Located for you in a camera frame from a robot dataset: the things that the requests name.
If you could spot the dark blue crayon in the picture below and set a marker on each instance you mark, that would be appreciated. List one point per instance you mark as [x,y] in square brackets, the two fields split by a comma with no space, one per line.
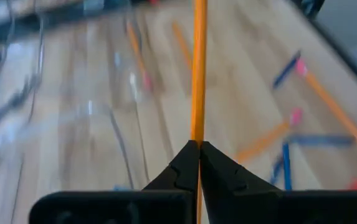
[285,70]
[286,165]
[321,140]

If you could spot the blue eraser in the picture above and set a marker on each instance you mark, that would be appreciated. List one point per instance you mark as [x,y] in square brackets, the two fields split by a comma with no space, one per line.
[122,187]

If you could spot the orange pencil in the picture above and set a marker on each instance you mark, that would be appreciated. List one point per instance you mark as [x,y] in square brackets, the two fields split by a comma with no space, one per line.
[181,43]
[198,62]
[265,140]
[137,53]
[337,109]

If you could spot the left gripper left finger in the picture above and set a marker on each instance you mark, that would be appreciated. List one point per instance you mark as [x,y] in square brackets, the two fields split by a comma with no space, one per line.
[134,208]

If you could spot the clear plastic bin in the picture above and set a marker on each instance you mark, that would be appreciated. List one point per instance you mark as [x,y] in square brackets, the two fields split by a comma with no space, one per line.
[56,124]

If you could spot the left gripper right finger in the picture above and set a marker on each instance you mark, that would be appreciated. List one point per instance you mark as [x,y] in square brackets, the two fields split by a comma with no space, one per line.
[259,208]

